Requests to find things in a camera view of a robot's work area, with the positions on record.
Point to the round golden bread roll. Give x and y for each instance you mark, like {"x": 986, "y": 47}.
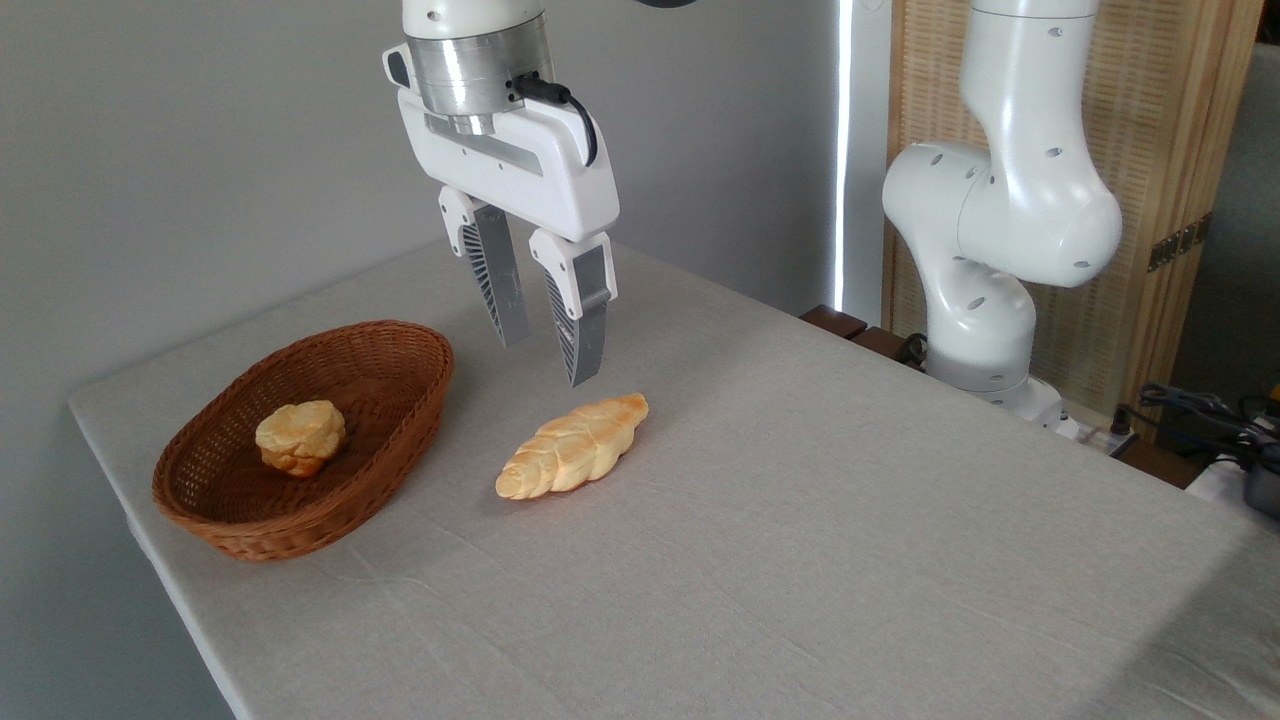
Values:
{"x": 300, "y": 435}

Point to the grey linen tablecloth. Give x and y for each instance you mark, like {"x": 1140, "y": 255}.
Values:
{"x": 800, "y": 550}

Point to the dark brown wooden block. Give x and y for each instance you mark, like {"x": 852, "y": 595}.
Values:
{"x": 882, "y": 343}
{"x": 833, "y": 322}

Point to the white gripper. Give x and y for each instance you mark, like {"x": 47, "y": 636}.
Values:
{"x": 540, "y": 180}

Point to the braided golden bread loaf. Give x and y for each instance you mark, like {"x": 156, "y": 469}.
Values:
{"x": 570, "y": 450}

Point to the dark metal screen hinge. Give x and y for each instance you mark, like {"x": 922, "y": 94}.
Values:
{"x": 1180, "y": 243}

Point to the white power strip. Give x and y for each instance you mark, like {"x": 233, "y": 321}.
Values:
{"x": 1098, "y": 436}

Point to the brown wicker oval basket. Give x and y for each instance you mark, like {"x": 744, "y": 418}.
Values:
{"x": 385, "y": 370}

